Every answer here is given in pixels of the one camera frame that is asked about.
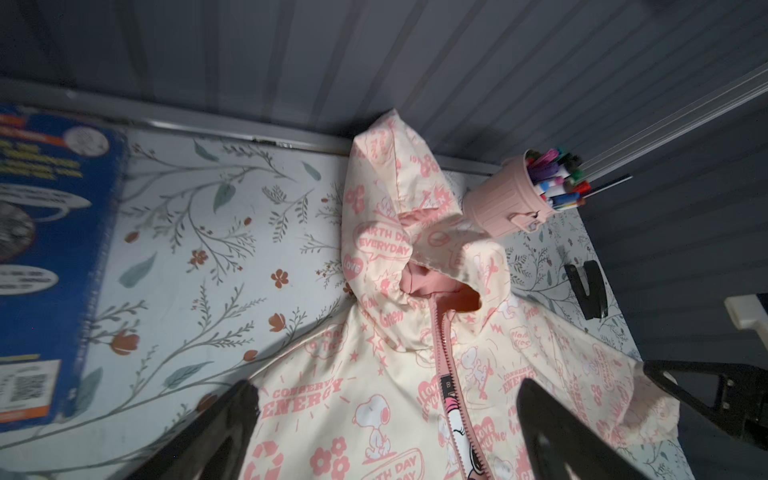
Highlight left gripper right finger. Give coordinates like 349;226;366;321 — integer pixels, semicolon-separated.
516;379;645;479

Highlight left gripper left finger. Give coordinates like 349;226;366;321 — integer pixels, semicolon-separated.
128;380;260;479

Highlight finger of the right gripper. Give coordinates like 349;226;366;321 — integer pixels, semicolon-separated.
643;360;767;450

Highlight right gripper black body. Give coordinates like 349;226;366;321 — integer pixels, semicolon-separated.
724;293;768;348

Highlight pink patterned hooded jacket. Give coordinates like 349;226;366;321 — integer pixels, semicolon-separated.
240;111;679;479

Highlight floral table mat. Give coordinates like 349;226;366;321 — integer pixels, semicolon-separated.
1;131;692;479

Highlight pens in pink cup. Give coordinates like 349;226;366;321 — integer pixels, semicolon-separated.
524;148;633;212

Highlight pink pen cup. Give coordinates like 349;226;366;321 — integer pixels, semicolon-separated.
463;156;555;238

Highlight blue sticker book pack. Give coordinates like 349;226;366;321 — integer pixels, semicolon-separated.
1;103;128;432

